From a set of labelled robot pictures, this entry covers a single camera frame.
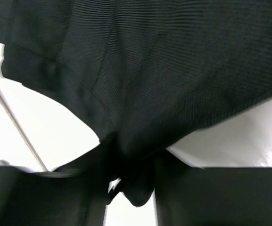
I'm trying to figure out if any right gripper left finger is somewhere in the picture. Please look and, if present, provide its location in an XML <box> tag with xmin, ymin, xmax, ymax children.
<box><xmin>0</xmin><ymin>141</ymin><xmax>127</xmax><ymax>226</ymax></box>

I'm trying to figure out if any black skirt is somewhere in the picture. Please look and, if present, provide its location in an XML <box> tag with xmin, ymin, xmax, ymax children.
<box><xmin>0</xmin><ymin>0</ymin><xmax>272</xmax><ymax>206</ymax></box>

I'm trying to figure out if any aluminium table edge rail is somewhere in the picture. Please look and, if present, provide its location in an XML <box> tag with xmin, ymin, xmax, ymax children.
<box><xmin>0</xmin><ymin>89</ymin><xmax>49</xmax><ymax>171</ymax></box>

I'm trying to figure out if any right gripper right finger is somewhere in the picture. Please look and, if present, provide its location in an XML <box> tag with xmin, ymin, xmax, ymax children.
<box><xmin>147</xmin><ymin>150</ymin><xmax>272</xmax><ymax>226</ymax></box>

